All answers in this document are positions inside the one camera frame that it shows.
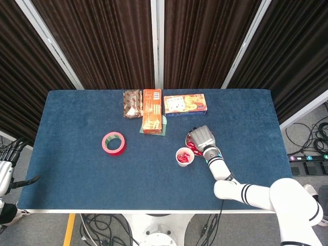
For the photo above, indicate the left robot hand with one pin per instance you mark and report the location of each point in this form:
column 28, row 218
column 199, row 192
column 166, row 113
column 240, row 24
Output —
column 3, row 176

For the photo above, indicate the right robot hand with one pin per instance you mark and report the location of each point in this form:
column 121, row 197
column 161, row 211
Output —
column 203, row 137

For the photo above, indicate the red candies heap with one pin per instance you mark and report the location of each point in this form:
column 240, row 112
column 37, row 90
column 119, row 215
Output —
column 184, row 157
column 192, row 146

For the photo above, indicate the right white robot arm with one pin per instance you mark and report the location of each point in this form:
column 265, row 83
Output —
column 220, row 169

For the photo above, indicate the white paper cup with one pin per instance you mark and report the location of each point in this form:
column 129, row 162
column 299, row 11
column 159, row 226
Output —
column 184, row 149

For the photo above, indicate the round metal plate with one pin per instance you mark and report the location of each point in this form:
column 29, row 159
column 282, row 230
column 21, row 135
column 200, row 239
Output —
column 187, row 139

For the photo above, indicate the black trouser leg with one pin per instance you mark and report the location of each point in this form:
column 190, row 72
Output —
column 9, row 214

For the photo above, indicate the blue yellow cookie box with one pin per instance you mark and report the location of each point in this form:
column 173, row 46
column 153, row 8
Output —
column 184, row 103

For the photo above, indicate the white black sneaker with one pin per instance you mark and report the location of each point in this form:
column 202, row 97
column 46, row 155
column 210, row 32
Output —
column 310, row 190
column 22, row 212

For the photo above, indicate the flat green packet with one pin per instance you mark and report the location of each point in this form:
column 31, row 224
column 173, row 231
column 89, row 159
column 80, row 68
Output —
column 164, row 123

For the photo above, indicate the orange snack box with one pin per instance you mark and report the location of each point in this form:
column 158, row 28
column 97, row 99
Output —
column 152, row 112

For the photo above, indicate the blue tablecloth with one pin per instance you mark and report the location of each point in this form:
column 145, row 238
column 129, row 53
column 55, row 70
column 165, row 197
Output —
column 77, row 179

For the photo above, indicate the golden foil snack pack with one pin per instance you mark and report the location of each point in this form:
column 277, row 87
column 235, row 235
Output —
column 132, row 102

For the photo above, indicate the red tape roll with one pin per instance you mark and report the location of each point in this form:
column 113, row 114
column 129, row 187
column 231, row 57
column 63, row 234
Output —
column 120, row 152

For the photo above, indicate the yellow floor tape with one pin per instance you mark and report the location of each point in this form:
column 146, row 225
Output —
column 69, row 230

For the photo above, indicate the dark brown curtain panel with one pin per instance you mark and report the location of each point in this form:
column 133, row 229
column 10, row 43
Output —
column 102, row 38
column 294, row 51
column 20, row 77
column 205, row 38

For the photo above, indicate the black numbered power strip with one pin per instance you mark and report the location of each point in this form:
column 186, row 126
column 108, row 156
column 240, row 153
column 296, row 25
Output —
column 307, row 158

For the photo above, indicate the white table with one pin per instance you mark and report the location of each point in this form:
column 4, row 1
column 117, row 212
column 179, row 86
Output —
column 128, row 211

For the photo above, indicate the black foot pedal unit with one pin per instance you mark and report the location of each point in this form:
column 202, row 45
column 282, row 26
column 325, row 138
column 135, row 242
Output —
column 310, row 167

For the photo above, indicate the white frame rail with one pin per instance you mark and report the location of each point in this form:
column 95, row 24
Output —
column 302, row 112
column 7, row 134

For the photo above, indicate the white frame post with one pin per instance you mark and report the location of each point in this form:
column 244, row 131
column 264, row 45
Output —
column 49, row 41
column 245, row 46
column 156, row 38

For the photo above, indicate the white pedestal base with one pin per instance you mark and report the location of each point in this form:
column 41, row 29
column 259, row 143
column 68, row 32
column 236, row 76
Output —
column 159, row 230

